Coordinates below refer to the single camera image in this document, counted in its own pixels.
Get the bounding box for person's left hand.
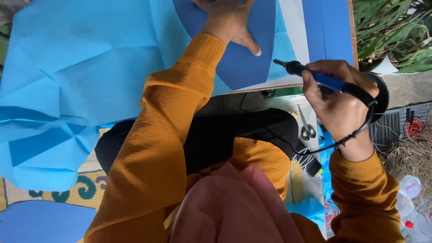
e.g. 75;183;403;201
191;0;262;56

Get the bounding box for person's right hand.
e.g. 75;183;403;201
301;60;380;146

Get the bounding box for blue black soldering iron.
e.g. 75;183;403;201
273;59;378;106

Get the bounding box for curved dark blue paper piece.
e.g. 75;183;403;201
172;0;278;91

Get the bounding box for green soldering stand with spring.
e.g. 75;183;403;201
261;86;303;100

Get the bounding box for grey metal scissors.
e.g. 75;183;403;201
297;103;317;142

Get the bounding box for dark blue paper strip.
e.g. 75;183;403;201
301;0;354;67

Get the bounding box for white board with wooden edge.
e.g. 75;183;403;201
232;0;359;95

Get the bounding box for black round disc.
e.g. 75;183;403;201
363;72;390;123

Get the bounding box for white paper scrap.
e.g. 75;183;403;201
371;55;400;76

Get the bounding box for grey striped mat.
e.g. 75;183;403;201
369;102;432;153

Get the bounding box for black trousers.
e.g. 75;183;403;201
94;108;299;176

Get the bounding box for green leafy plant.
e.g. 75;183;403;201
352;0;432;74

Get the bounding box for light blue paper scraps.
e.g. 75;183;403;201
286;124;335;232

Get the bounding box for heap of dry grass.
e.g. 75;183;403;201
383;113;432;216

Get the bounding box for clear plastic bottle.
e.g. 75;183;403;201
394;174;426;243

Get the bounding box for pink headscarf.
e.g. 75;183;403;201
168;161;305;243

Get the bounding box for large light blue paper sheet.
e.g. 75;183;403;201
0;0;298;192

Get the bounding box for yellow patterned floor mat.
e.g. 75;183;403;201
0;101;328;239

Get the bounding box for rounded dark blue paper sheet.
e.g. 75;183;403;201
0;200;98;243

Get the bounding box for black power cord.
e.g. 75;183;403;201
239;92;378;157

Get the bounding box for red cable reel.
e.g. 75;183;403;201
404;108;425;137

